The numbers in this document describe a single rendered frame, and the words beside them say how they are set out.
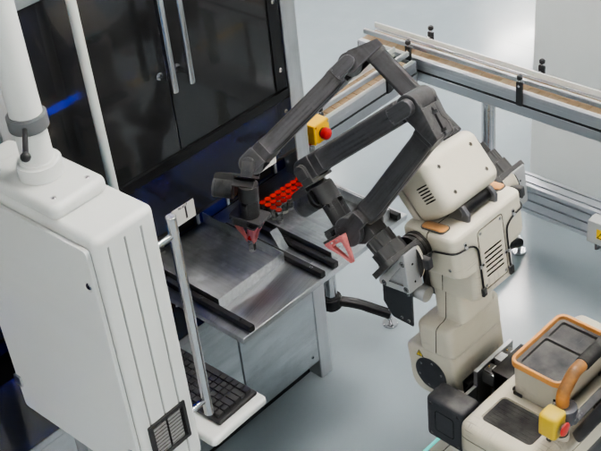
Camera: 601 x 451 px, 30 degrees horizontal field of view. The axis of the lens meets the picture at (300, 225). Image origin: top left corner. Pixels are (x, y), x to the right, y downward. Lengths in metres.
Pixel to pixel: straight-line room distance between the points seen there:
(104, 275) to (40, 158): 0.28
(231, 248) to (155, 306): 0.87
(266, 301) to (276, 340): 0.72
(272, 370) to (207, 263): 0.72
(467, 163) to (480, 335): 0.53
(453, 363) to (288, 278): 0.53
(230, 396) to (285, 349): 0.99
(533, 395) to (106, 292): 1.11
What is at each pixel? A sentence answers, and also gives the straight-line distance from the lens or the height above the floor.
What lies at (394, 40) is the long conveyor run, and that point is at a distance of 4.18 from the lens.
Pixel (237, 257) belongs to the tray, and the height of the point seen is 0.88.
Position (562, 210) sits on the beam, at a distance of 4.05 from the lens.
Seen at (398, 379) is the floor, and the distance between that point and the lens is 4.10.
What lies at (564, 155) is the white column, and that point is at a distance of 4.73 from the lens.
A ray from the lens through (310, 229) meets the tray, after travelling 3.34.
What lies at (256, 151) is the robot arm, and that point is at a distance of 3.06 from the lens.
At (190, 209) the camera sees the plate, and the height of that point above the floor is 1.02.
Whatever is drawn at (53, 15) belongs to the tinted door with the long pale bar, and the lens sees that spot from 2.77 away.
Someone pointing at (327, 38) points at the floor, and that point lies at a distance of 6.39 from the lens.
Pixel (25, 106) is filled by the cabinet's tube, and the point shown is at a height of 1.77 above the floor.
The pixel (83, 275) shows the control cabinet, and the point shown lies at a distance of 2.36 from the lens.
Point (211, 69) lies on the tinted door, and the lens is 3.16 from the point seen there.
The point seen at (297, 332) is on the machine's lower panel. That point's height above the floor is 0.29.
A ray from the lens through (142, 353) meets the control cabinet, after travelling 2.51.
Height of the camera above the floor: 2.85
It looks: 36 degrees down
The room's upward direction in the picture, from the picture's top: 7 degrees counter-clockwise
